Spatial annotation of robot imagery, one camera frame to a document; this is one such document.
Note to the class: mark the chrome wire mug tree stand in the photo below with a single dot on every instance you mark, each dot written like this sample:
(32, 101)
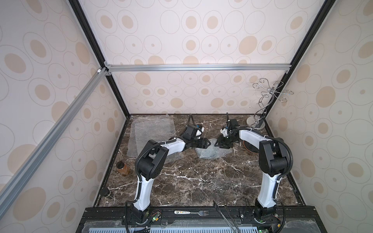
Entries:
(269, 94)

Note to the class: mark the aluminium rail back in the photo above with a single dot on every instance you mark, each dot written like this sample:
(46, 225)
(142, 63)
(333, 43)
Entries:
(199, 67)

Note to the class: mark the black frame post back right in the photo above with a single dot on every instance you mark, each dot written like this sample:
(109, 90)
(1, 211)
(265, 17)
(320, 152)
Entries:
(310, 35)

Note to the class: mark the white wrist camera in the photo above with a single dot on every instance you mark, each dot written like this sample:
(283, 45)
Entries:
(224, 132)
(200, 130)

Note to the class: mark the black frame post back left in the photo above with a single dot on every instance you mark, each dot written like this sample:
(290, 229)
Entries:
(80, 15)

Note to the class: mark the bubble wrap sheet around orange plate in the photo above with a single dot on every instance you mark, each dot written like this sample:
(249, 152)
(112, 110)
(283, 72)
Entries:
(132, 139)

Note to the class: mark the aluminium rail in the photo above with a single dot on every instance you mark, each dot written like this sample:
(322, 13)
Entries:
(30, 166)
(199, 67)

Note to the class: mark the black tongs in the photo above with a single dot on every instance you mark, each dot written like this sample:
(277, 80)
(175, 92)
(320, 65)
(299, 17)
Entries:
(231, 223)

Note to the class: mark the dark grey dinner plate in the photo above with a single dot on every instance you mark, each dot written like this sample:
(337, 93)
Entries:
(250, 147)

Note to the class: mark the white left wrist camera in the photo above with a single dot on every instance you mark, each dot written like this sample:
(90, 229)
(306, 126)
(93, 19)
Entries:
(200, 130)

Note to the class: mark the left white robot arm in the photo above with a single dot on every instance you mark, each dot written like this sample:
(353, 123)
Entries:
(151, 160)

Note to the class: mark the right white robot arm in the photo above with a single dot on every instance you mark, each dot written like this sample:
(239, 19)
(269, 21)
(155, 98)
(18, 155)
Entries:
(274, 157)

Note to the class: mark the amber glass jar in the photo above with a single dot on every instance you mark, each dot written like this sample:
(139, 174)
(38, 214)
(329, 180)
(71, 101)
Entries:
(122, 168)

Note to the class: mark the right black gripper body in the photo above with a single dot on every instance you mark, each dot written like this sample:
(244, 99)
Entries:
(223, 141)

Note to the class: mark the black frame post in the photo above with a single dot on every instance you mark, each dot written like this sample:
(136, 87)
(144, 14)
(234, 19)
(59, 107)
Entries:
(80, 15)
(310, 35)

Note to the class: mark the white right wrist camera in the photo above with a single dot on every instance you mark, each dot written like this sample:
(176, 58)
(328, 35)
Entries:
(224, 132)

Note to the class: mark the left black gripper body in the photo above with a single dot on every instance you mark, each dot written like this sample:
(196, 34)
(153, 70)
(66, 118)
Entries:
(195, 143)

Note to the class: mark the black base platform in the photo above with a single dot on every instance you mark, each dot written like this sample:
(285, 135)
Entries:
(290, 219)

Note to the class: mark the black round knob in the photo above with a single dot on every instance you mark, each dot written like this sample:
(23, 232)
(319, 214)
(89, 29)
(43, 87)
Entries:
(106, 193)

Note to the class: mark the fork with patterned handle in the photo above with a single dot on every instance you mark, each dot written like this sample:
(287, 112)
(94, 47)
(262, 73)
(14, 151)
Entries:
(199, 213)

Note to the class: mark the aluminium rail left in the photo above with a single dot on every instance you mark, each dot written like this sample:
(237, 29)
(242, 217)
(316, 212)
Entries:
(30, 166)

